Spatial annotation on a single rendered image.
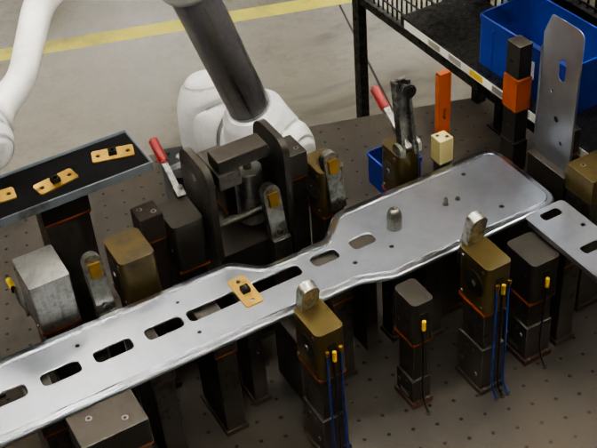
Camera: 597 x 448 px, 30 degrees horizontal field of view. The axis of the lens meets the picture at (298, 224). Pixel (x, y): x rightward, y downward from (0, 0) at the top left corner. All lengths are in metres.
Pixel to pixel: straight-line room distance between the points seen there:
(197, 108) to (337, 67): 1.95
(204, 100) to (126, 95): 1.90
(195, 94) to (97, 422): 1.06
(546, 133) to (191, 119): 0.88
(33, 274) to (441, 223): 0.80
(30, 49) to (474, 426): 1.13
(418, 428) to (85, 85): 2.80
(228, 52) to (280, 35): 2.44
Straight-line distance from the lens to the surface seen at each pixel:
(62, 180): 2.21
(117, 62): 4.83
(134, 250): 2.14
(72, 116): 4.54
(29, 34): 2.22
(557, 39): 2.28
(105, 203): 2.89
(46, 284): 2.07
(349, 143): 2.99
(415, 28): 2.83
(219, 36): 2.40
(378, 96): 2.38
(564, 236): 2.25
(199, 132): 2.75
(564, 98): 2.32
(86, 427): 1.92
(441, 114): 2.38
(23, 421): 2.00
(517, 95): 2.48
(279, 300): 2.11
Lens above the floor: 2.46
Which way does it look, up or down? 40 degrees down
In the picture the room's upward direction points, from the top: 5 degrees counter-clockwise
